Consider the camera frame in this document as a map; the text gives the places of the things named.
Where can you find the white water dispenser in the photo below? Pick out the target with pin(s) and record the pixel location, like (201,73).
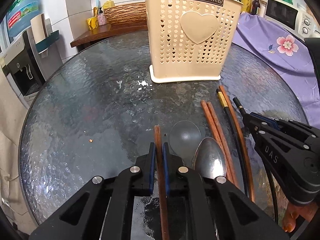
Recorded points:
(17,65)

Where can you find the white microwave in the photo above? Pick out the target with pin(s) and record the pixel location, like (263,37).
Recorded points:
(282,11)

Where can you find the small floral bottle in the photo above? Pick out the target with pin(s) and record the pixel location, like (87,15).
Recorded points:
(101,18)

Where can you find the woven basin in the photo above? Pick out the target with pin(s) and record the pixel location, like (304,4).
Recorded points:
(125,12)

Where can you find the beige plastic utensil holder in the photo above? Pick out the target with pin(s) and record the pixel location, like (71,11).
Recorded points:
(175,42)

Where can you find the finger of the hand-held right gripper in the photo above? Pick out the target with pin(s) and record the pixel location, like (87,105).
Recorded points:
(268,121)
(257,127)

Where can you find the brown glass bottle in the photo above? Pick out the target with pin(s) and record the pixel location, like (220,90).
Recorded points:
(255,5)

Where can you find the person's right hand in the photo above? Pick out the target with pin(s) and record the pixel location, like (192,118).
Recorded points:
(291,217)

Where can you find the yellow cup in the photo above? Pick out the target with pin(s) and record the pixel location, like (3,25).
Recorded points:
(92,23)

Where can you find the dark wooden side table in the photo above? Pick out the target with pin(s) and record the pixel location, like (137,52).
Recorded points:
(107,33)

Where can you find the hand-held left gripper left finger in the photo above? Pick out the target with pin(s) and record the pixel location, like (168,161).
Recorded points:
(152,170)

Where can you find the brown wooden chopstick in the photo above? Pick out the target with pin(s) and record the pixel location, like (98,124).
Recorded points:
(212,127)
(158,140)
(218,126)
(236,127)

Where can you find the toothbrushes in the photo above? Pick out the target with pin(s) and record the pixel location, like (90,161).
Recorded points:
(97,7)

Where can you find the metal spoon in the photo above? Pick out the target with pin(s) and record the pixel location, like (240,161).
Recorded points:
(210,160)

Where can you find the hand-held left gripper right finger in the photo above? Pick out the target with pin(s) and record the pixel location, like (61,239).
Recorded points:
(166,170)

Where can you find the yellow soap bottle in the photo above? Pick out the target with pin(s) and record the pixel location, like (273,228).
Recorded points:
(108,4)

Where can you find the blue water bottle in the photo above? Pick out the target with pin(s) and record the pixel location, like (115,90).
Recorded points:
(21,10)

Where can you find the black chopstick with gold band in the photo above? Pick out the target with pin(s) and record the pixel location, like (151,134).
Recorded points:
(237,103)
(233,135)

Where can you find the teal wall holder with roll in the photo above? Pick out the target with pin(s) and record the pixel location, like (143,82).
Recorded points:
(40,32)

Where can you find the purple floral cloth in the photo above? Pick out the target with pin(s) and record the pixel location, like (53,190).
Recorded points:
(270,62)

